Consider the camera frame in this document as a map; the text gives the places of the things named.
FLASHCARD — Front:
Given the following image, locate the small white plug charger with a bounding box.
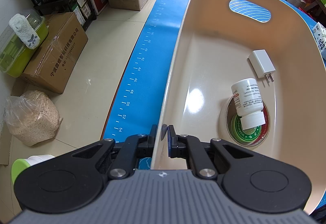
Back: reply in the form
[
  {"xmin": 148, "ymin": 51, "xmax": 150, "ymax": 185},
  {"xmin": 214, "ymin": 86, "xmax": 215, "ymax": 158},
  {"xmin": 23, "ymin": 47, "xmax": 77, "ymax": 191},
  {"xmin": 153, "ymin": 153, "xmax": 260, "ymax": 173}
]
[{"xmin": 248, "ymin": 49, "xmax": 276, "ymax": 83}]

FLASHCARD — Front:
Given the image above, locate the green ointment tin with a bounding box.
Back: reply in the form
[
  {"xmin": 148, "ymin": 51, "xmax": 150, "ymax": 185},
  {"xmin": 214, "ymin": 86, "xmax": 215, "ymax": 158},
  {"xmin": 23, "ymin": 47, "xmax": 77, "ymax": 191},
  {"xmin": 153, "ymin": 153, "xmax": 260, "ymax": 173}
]
[{"xmin": 229, "ymin": 114, "xmax": 262, "ymax": 143}]

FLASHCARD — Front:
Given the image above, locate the floor cardboard box chinese text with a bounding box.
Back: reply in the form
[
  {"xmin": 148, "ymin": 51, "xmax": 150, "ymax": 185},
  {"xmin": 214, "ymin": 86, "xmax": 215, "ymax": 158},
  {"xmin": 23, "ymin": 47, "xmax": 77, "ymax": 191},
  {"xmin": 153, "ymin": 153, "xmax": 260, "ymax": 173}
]
[{"xmin": 20, "ymin": 12, "xmax": 88, "ymax": 94}]

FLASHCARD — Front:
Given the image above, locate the white tissue box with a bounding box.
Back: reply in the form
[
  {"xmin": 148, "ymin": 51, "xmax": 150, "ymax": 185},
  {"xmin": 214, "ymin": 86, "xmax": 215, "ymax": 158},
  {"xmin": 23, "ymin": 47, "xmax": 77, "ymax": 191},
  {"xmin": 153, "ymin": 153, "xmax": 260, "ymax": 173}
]
[{"xmin": 312, "ymin": 22, "xmax": 326, "ymax": 60}]

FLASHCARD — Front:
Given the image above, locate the white rolled towel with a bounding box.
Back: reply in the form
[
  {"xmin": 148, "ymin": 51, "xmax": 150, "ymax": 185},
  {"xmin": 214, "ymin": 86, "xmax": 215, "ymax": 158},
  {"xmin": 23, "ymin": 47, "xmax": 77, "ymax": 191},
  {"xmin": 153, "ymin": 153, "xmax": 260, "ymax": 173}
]
[{"xmin": 9, "ymin": 13, "xmax": 40, "ymax": 50}]

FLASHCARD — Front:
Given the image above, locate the beige plastic storage bin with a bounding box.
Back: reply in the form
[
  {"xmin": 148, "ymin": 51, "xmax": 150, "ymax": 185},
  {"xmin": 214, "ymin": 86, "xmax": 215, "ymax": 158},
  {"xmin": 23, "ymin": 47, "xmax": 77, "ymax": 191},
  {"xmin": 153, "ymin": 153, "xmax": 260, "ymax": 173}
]
[{"xmin": 151, "ymin": 0, "xmax": 325, "ymax": 214}]

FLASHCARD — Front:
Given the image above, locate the green plastic container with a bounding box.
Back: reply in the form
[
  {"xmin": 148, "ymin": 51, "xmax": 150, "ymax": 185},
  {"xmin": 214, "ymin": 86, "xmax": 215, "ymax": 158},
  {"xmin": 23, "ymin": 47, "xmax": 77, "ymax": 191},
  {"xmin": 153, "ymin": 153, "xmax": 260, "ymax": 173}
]
[{"xmin": 1, "ymin": 10, "xmax": 49, "ymax": 78}]

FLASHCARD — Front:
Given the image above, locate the clear tape roll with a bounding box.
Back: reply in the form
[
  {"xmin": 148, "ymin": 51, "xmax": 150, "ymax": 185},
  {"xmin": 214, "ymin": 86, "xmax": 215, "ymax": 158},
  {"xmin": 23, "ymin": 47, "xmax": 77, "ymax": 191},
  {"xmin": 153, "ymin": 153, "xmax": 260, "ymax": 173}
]
[{"xmin": 217, "ymin": 97, "xmax": 270, "ymax": 148}]

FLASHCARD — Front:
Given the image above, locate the blue silicone baking mat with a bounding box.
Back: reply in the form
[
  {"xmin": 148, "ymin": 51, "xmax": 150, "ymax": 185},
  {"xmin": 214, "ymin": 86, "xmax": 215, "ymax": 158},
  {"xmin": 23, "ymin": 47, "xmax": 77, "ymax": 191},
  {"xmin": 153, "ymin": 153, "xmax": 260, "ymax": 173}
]
[{"xmin": 104, "ymin": 0, "xmax": 314, "ymax": 141}]

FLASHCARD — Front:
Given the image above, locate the bag of grain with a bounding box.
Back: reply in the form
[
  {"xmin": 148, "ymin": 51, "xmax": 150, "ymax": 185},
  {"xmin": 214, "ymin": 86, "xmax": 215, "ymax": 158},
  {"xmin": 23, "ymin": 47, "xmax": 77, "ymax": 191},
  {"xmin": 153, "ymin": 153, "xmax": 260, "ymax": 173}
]
[{"xmin": 4, "ymin": 90, "xmax": 62, "ymax": 147}]

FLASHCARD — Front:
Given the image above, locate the white green lidded cup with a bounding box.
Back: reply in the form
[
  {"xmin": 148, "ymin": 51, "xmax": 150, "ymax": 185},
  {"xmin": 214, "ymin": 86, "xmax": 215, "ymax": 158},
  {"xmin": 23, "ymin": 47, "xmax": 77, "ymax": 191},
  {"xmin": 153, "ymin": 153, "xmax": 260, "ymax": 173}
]
[{"xmin": 11, "ymin": 154, "xmax": 54, "ymax": 184}]

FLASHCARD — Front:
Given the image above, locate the white pill bottle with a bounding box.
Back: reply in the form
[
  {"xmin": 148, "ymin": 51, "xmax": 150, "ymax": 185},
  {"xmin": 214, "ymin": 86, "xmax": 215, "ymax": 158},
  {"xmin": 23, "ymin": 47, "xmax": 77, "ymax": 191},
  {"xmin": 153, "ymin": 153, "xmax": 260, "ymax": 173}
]
[{"xmin": 231, "ymin": 78, "xmax": 265, "ymax": 130}]

